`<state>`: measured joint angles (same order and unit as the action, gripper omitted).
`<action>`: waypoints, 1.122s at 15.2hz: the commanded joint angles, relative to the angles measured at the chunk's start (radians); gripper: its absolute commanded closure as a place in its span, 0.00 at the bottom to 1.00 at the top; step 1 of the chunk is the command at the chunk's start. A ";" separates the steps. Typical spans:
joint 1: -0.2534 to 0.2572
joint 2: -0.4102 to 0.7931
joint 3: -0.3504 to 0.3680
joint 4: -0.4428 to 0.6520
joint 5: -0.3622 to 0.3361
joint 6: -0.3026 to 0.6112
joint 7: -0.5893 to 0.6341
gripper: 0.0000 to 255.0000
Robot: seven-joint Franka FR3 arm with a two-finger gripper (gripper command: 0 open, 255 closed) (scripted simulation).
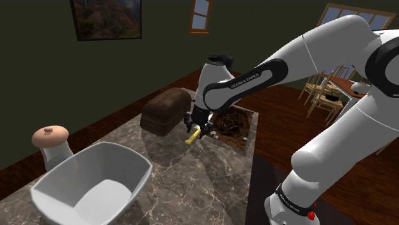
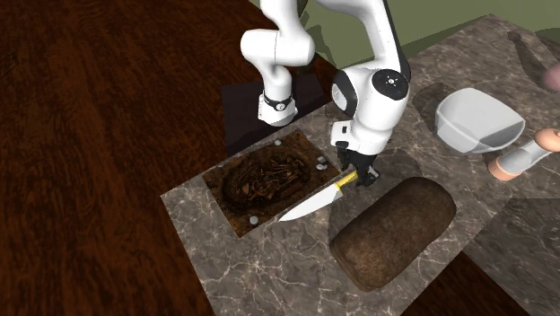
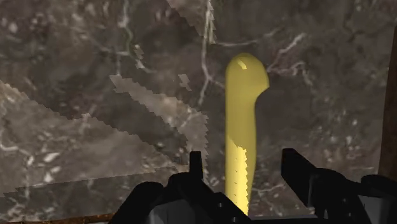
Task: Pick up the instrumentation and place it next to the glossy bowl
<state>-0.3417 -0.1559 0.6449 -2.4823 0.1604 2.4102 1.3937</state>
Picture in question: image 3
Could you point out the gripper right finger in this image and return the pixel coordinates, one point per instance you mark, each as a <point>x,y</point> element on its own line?
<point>322,186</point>

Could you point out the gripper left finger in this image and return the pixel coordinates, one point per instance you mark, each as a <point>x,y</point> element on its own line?
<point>183,198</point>

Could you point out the long yellow rounded utensil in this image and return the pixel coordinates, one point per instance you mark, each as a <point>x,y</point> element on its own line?
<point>240,130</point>

